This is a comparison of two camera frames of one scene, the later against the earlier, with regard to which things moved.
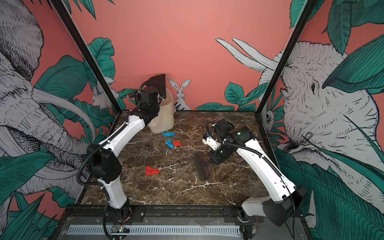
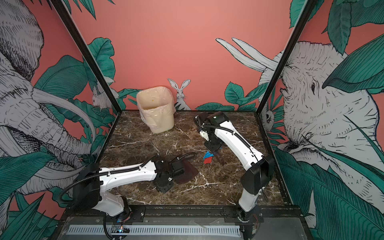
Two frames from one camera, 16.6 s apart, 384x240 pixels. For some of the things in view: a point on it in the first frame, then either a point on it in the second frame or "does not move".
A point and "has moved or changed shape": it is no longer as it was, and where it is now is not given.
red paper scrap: (176, 143) → (208, 160)
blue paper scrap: (168, 142) → (208, 154)
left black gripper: (136, 96) → (165, 190)
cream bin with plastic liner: (164, 121) does not move
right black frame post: (306, 12) does not move
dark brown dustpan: (156, 83) → (190, 171)
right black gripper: (213, 154) → (211, 148)
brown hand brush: (201, 167) has moved or changed shape
